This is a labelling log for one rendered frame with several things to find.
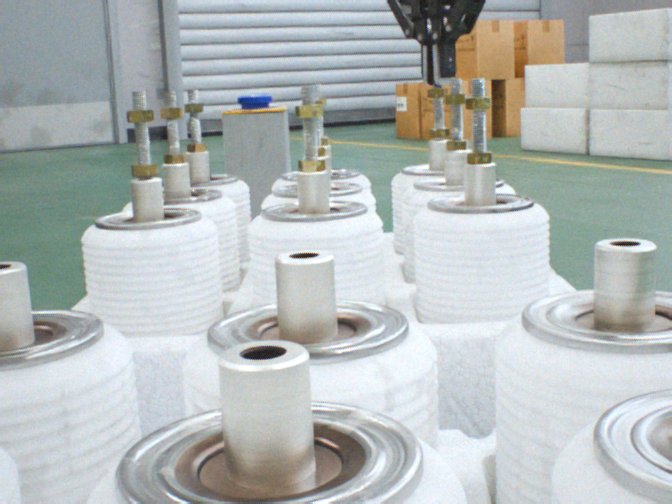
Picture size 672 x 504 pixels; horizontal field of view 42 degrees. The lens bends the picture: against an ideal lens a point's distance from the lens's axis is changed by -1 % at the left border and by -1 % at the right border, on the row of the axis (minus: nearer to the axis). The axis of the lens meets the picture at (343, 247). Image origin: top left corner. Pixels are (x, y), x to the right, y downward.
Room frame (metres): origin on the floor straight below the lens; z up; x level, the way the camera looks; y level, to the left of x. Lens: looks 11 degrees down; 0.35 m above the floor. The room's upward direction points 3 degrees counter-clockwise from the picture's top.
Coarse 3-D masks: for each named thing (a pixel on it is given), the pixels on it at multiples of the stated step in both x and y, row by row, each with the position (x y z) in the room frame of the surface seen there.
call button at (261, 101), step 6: (240, 96) 1.03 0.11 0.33; (246, 96) 1.02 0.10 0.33; (252, 96) 1.02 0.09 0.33; (258, 96) 1.02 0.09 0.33; (264, 96) 1.02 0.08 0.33; (270, 96) 1.03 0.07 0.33; (240, 102) 1.02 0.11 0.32; (246, 102) 1.02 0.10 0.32; (252, 102) 1.02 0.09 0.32; (258, 102) 1.02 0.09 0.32; (264, 102) 1.02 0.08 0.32; (246, 108) 1.02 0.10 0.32; (252, 108) 1.02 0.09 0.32; (258, 108) 1.02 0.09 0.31
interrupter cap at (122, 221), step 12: (108, 216) 0.64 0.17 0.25; (120, 216) 0.64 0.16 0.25; (168, 216) 0.64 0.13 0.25; (180, 216) 0.63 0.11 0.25; (192, 216) 0.62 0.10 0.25; (108, 228) 0.60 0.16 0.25; (120, 228) 0.59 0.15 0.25; (132, 228) 0.59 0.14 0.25; (144, 228) 0.59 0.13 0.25; (156, 228) 0.59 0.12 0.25
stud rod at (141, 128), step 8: (136, 96) 0.62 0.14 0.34; (144, 96) 0.63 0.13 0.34; (136, 104) 0.62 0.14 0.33; (144, 104) 0.63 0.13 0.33; (136, 128) 0.63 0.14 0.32; (144, 128) 0.63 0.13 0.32; (136, 136) 0.63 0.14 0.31; (144, 136) 0.63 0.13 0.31; (144, 144) 0.62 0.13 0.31; (144, 152) 0.62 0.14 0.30; (144, 160) 0.62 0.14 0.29
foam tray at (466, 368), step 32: (384, 256) 0.81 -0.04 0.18; (416, 320) 0.59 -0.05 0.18; (160, 352) 0.55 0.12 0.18; (448, 352) 0.55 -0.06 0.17; (480, 352) 0.55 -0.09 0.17; (160, 384) 0.55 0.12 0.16; (448, 384) 0.55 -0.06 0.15; (480, 384) 0.55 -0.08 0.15; (160, 416) 0.55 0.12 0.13; (448, 416) 0.55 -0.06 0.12; (480, 416) 0.55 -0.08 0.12
